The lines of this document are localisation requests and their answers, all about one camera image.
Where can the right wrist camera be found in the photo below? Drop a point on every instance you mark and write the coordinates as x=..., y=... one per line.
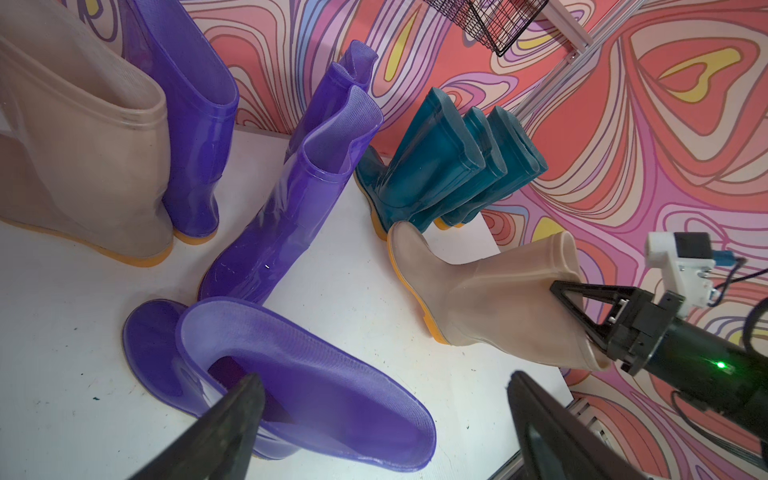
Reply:
x=685, y=260

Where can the beige boot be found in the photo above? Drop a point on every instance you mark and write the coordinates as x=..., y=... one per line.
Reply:
x=504, y=300
x=87, y=155

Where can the beige boot front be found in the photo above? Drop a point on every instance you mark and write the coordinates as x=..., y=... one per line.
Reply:
x=504, y=300

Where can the purple boot upright back left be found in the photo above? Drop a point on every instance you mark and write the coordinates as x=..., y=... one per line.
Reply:
x=161, y=39

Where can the black wire basket back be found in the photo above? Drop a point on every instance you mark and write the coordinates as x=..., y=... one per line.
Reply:
x=496, y=24

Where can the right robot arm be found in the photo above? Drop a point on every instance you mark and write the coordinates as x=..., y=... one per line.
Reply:
x=712, y=373

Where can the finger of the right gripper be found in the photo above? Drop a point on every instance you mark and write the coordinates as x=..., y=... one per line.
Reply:
x=574, y=296

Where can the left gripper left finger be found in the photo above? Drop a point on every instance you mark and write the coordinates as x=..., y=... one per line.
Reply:
x=219, y=445

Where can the teal boot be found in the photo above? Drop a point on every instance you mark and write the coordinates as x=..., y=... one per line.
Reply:
x=435, y=155
x=521, y=163
x=468, y=180

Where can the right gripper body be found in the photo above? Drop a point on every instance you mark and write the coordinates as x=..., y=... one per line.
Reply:
x=639, y=325

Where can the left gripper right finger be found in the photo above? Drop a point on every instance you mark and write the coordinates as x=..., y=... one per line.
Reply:
x=553, y=443

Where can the purple boot leaning centre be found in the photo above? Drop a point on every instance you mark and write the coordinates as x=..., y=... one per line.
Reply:
x=310, y=185

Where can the purple boot back centre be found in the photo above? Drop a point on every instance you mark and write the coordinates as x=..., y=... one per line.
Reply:
x=355, y=68

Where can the purple boot front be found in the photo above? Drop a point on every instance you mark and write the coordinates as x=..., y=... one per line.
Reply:
x=317, y=397

